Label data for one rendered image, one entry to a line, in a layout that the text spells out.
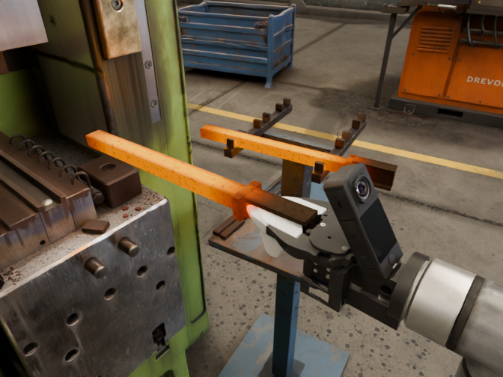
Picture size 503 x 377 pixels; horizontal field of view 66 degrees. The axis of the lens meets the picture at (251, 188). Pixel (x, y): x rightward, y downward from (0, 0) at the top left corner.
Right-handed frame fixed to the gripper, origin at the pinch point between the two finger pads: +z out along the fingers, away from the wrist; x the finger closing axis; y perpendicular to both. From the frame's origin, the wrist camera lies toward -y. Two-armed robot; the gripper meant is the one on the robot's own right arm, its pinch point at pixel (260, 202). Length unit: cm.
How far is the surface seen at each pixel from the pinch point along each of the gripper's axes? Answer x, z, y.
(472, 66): 336, 42, 74
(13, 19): -5.7, 41.1, -18.5
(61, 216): -9.3, 41.9, 16.3
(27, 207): -13.3, 44.9, 13.1
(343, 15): 687, 346, 117
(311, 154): 30.3, 11.0, 10.4
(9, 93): 5, 90, 6
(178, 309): 9, 37, 57
